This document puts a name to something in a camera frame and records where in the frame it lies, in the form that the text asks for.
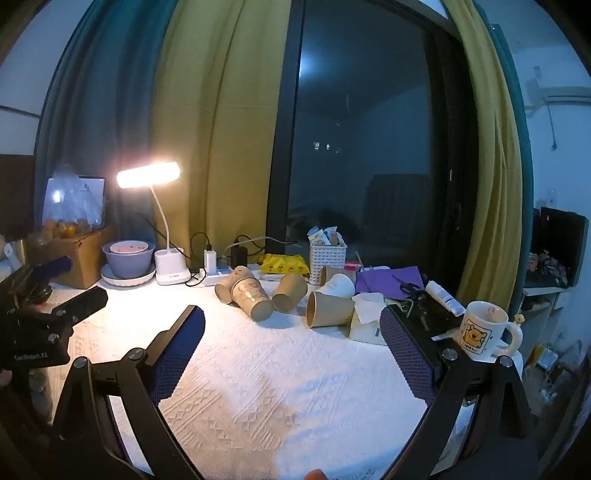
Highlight white power strip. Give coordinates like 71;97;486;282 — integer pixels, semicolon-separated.
191;267;242;288

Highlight cardboard box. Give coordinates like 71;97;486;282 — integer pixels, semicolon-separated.
28;225;119;290

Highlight white shelf unit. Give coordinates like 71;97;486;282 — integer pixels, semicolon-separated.
521;281;574;363

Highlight purple folder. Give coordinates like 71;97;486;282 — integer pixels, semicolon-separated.
355;266;426;299

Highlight printed brown paper cup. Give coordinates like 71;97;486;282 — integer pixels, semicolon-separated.
230;276;274;323

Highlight white tissue pack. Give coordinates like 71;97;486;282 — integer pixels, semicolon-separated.
349;292;389;346

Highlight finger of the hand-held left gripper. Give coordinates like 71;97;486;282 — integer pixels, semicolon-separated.
27;256;75;283
48;286;110;331

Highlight black monitor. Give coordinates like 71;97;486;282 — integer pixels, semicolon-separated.
537;206;590;288

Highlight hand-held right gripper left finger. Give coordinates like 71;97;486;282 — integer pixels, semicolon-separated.
48;305;206;480

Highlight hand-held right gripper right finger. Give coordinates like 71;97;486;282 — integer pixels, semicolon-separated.
380;305;539;480

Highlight plain brown paper cup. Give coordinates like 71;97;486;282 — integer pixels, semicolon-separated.
271;273;309;313
215;266;255;305
320;265;356;288

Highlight white plastic basket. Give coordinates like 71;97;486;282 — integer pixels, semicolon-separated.
308;240;347;286

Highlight white paper cup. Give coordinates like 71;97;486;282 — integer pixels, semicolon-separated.
318;273;356;300

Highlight dark window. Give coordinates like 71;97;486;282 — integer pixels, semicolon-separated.
267;0;468;288

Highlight white textured tablecloth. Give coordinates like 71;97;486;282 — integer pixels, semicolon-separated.
46;271;522;480

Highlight blue bowl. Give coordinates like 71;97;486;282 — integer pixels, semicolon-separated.
102;240;156;280

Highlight clear bag of oranges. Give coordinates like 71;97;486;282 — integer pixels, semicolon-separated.
41;165;105;239

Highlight white cable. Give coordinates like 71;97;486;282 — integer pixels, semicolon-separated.
223;236;299;260

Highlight yellow-green curtain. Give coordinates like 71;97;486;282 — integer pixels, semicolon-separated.
151;0;297;274
438;0;526;311

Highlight blue curtain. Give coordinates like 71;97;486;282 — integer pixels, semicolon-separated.
34;0;179;252

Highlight sachets and tubes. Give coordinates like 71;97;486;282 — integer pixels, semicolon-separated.
308;226;345;248

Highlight white desk lamp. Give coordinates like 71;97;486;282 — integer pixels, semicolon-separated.
116;161;191;285

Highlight yellow snack packet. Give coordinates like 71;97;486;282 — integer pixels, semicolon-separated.
258;253;310;276

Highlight white tube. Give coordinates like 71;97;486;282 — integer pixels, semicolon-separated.
424;280;467;317

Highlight white plate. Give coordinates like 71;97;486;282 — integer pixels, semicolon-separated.
100;263;157;287

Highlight white bear print mug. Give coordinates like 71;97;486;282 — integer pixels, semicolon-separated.
458;300;524;362

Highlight large brown paper cup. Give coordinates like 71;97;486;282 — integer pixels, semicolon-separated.
305;290;356;329

